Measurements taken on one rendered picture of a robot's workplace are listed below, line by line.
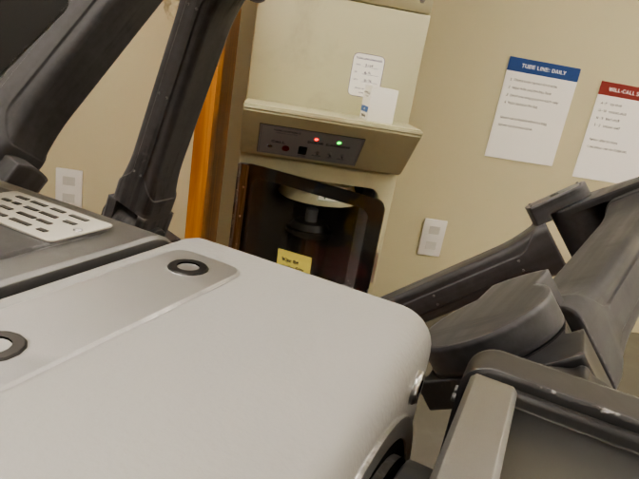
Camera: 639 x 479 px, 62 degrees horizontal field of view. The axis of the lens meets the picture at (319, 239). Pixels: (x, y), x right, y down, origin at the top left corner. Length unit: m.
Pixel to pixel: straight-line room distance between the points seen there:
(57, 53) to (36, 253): 0.38
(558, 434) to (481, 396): 0.03
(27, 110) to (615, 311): 0.48
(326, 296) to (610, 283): 0.28
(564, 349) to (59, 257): 0.21
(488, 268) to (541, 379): 0.48
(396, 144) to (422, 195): 0.61
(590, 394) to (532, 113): 1.50
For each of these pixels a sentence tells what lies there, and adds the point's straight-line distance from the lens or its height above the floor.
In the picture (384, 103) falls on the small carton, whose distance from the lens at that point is 1.00.
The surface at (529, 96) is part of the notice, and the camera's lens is 1.65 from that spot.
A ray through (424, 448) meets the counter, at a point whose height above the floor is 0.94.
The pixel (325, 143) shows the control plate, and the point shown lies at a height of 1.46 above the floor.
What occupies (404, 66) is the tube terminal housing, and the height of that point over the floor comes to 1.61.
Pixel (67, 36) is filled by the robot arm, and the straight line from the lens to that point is 0.55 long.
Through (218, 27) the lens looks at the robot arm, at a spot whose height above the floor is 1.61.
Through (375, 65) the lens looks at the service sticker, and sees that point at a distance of 1.08.
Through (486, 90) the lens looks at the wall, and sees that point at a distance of 1.61.
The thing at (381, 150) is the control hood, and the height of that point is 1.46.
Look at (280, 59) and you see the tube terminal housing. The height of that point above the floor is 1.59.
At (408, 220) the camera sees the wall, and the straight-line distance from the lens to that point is 1.61.
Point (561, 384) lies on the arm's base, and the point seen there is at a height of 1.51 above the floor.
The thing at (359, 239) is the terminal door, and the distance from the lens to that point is 0.95.
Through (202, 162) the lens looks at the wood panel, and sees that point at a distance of 0.99.
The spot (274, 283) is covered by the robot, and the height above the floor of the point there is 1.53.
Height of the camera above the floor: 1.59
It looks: 18 degrees down
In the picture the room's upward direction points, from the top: 10 degrees clockwise
